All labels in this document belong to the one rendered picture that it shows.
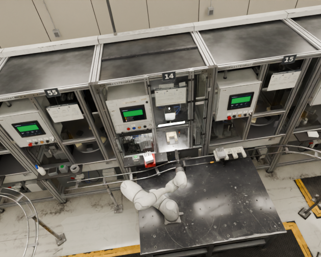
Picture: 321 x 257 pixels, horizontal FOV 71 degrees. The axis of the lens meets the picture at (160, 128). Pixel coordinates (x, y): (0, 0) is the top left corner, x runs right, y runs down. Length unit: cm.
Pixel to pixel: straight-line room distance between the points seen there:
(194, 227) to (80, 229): 171
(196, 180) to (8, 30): 516
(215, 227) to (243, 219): 32
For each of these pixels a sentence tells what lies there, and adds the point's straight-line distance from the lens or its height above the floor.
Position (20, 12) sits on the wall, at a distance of 605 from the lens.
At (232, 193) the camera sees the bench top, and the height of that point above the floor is 68.
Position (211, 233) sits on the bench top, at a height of 68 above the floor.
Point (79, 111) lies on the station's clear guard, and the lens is 238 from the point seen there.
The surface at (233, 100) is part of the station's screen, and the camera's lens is 243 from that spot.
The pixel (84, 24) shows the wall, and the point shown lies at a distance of 579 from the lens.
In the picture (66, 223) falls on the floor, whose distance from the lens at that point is 377.
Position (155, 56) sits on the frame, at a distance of 242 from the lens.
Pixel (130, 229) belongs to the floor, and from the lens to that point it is 343.
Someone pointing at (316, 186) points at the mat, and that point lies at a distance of 409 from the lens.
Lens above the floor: 317
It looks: 46 degrees down
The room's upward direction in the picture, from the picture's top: 7 degrees counter-clockwise
